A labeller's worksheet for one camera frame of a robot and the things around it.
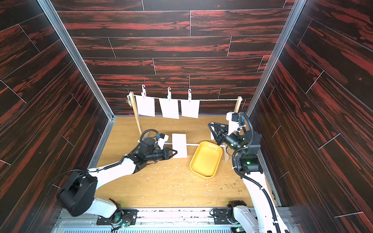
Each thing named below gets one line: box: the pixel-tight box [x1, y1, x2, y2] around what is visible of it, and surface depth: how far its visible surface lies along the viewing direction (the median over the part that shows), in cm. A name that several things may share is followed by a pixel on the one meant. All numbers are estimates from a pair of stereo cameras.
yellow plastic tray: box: [189, 140, 223, 180], surface depth 97 cm
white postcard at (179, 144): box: [171, 133, 188, 159], surface depth 84 cm
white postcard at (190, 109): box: [180, 99, 201, 119], surface depth 75 cm
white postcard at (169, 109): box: [158, 98, 180, 120], surface depth 76 cm
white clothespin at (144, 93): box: [141, 84, 147, 99], surface depth 69 cm
